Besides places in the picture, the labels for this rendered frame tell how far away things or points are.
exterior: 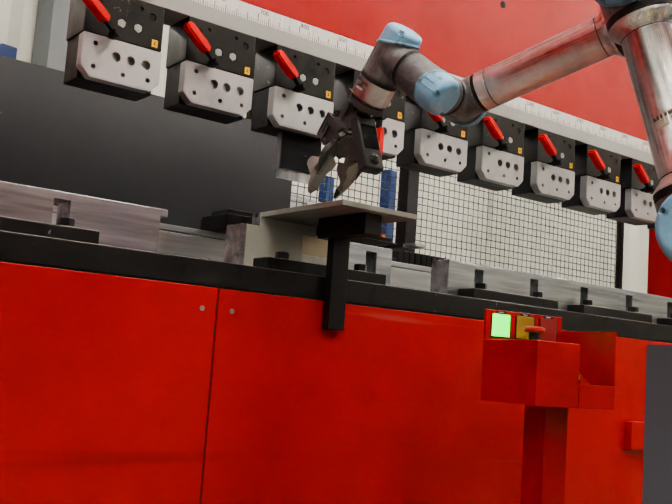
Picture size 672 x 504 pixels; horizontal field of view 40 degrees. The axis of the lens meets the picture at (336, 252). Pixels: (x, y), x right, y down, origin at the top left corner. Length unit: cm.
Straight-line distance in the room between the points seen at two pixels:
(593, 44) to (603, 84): 96
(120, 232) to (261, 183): 86
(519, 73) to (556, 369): 55
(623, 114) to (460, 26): 65
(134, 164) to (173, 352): 81
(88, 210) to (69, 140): 60
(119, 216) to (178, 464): 45
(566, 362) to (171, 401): 73
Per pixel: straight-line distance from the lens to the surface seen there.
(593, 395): 183
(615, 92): 270
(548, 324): 196
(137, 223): 169
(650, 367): 152
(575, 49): 171
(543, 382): 174
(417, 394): 191
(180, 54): 180
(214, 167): 240
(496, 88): 175
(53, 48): 639
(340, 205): 164
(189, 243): 204
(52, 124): 223
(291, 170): 191
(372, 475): 185
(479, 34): 231
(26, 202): 162
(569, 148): 250
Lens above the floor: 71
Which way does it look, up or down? 7 degrees up
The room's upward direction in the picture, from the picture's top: 4 degrees clockwise
